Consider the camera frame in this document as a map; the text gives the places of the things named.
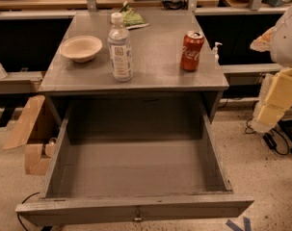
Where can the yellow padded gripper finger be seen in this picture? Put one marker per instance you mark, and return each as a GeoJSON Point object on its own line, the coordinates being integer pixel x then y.
{"type": "Point", "coordinates": [280, 92]}
{"type": "Point", "coordinates": [265, 117]}

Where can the metal drawer knob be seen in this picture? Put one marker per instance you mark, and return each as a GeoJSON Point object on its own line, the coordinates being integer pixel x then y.
{"type": "Point", "coordinates": [137, 218]}

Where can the clear plastic water bottle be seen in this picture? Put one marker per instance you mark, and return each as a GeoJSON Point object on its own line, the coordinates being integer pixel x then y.
{"type": "Point", "coordinates": [120, 49]}

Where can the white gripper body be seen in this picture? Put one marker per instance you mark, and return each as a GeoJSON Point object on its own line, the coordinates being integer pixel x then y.
{"type": "Point", "coordinates": [286, 47]}

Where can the cardboard box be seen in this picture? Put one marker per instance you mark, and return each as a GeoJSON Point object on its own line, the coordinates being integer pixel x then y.
{"type": "Point", "coordinates": [36, 130]}

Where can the white pump dispenser bottle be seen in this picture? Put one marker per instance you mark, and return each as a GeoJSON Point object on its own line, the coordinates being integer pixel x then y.
{"type": "Point", "coordinates": [216, 51]}

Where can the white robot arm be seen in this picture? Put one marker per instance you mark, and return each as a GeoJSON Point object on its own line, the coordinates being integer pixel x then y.
{"type": "Point", "coordinates": [278, 41]}

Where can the red Coca-Cola can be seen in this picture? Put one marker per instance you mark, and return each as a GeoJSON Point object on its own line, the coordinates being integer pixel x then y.
{"type": "Point", "coordinates": [192, 44]}

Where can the beige paper bowl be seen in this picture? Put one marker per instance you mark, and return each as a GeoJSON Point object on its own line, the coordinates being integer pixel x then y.
{"type": "Point", "coordinates": [81, 49]}

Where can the open grey top drawer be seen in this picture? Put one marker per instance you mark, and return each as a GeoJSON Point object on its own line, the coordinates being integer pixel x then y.
{"type": "Point", "coordinates": [116, 157]}

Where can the green chip bag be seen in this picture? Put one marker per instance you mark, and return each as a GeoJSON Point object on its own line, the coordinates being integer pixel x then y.
{"type": "Point", "coordinates": [131, 19]}

